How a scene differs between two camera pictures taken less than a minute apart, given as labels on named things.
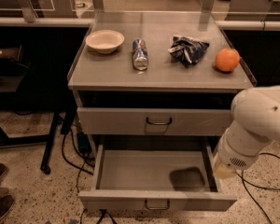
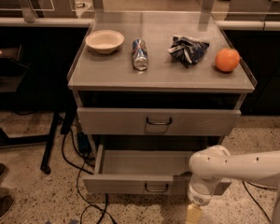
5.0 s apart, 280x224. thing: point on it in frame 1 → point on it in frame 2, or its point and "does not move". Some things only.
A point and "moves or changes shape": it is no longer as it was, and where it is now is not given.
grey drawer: x=155 y=178 moves or changes shape
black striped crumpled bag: x=188 y=50 does not move
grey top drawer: x=112 y=121 does not move
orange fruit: x=227 y=59 does not move
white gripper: x=233 y=157 → x=198 y=197
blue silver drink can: x=140 y=56 does not move
